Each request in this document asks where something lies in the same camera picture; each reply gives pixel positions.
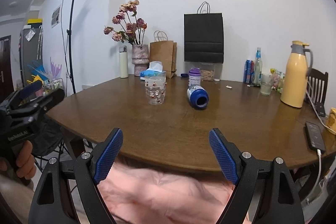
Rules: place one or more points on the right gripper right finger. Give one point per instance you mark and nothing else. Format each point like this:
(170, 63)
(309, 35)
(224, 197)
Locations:
(279, 200)

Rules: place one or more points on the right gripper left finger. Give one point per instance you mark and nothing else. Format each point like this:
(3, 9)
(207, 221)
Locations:
(52, 201)

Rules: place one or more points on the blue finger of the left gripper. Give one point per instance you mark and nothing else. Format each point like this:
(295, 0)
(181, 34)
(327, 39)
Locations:
(30, 89)

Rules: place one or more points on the clear patterned plastic cup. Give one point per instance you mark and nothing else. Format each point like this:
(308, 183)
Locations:
(155, 88)

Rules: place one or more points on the blue plastic jar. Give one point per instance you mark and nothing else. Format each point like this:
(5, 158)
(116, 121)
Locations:
(197, 96)

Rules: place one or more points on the person's left hand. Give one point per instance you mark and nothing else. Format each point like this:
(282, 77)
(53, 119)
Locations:
(25, 162)

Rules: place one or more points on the grey refrigerator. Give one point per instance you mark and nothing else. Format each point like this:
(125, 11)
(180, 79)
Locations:
(30, 52)

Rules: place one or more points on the black smartphone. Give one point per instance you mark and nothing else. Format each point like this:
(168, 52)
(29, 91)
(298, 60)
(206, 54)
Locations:
(314, 137)

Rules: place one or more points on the pink cloth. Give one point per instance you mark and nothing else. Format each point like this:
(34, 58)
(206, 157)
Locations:
(135, 193)

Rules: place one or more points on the cream thermos bottle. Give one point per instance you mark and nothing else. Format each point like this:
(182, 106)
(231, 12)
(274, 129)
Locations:
(123, 62)

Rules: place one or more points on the yellow thermos jug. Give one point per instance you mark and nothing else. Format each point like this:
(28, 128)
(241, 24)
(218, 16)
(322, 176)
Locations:
(298, 68)

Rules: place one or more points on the pink ceramic vase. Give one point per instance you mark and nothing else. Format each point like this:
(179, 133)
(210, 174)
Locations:
(140, 58)

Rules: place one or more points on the dried pink roses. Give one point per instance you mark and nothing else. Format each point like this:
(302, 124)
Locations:
(132, 28)

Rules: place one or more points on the clear drinking glass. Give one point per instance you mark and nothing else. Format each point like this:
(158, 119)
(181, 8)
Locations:
(266, 84)

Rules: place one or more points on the dark wooden chair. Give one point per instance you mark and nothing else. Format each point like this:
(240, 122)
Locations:
(316, 88)

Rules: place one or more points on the blue soda can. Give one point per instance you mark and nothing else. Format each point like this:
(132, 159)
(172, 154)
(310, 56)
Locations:
(248, 71)

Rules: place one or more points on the blue tissue box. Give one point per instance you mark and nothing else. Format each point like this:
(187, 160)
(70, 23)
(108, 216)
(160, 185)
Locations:
(155, 68)

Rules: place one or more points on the glass bottle blue label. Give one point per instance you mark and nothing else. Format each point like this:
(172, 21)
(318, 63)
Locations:
(258, 64)

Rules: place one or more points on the brown paper bag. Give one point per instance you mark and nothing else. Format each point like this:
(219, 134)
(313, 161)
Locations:
(165, 51)

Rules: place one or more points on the purple supplement bottle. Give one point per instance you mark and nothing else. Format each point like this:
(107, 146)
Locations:
(194, 76)

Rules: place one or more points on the black paper bag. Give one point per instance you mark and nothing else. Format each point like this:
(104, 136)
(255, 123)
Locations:
(204, 36)

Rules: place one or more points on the white wall poster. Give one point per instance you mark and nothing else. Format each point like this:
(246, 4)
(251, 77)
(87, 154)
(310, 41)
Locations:
(55, 18)

